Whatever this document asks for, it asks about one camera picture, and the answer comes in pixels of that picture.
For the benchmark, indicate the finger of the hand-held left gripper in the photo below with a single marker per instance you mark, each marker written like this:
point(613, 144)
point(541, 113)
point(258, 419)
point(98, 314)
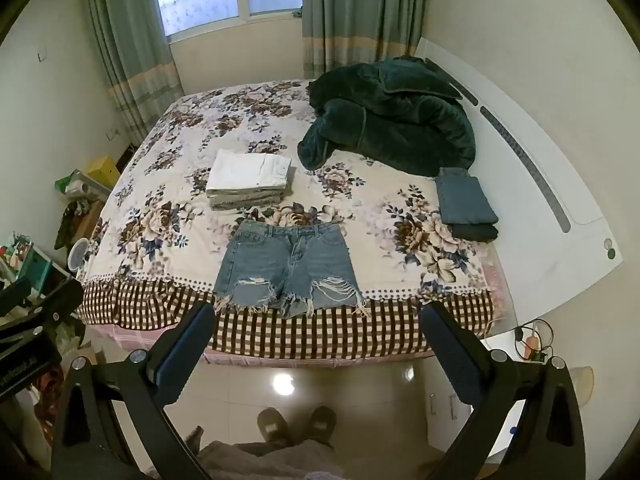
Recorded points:
point(60, 302)
point(15, 297)

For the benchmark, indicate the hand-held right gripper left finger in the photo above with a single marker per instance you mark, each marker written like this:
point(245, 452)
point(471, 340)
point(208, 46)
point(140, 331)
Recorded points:
point(185, 355)

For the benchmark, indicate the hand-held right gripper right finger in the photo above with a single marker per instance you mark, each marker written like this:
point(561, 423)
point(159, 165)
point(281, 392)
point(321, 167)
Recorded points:
point(450, 360)

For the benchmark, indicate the ripped denim shorts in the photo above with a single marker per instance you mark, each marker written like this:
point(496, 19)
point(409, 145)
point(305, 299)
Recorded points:
point(285, 260)

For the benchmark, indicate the folded dark pants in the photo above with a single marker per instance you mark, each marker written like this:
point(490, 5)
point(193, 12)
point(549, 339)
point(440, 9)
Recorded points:
point(477, 232)

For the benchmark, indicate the white folded pants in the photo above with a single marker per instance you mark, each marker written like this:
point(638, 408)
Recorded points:
point(247, 167)

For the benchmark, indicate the teal box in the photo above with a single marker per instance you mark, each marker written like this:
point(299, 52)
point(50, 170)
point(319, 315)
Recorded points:
point(30, 260)

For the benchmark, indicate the small white round fan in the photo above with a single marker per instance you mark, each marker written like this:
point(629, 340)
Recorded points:
point(79, 256)

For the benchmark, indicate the dark hanging garment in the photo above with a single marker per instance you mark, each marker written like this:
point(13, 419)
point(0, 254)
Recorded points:
point(70, 222)

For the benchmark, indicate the white nightstand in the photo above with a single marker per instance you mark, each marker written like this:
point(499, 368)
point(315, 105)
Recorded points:
point(505, 425)

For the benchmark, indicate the grey slipper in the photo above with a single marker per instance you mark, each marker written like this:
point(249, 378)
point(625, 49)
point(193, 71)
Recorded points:
point(272, 425)
point(321, 425)

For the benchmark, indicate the green plastic bag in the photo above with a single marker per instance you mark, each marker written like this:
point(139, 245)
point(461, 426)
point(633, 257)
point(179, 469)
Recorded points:
point(67, 182)

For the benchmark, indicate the beige round pad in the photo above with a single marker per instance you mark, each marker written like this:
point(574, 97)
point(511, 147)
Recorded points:
point(582, 384)

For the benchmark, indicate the yellow box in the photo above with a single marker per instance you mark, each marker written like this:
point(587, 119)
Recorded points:
point(104, 170)

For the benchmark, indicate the person's legs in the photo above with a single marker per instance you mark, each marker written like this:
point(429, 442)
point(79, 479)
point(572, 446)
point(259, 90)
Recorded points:
point(280, 462)

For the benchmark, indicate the folded teal jeans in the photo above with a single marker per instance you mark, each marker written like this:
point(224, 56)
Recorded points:
point(465, 195)

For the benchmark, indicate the bed with floral sheet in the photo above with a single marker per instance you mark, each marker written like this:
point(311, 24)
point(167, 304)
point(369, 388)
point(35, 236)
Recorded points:
point(170, 160)

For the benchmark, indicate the white headboard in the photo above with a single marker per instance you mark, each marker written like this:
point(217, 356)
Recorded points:
point(580, 200)

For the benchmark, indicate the dark green quilted blanket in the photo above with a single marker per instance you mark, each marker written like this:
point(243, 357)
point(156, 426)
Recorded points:
point(400, 120)

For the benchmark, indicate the green curtain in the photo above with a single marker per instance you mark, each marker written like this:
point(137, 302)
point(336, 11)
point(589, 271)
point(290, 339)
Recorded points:
point(135, 45)
point(360, 10)

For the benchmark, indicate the wall switch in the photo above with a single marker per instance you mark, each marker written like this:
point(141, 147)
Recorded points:
point(42, 54)

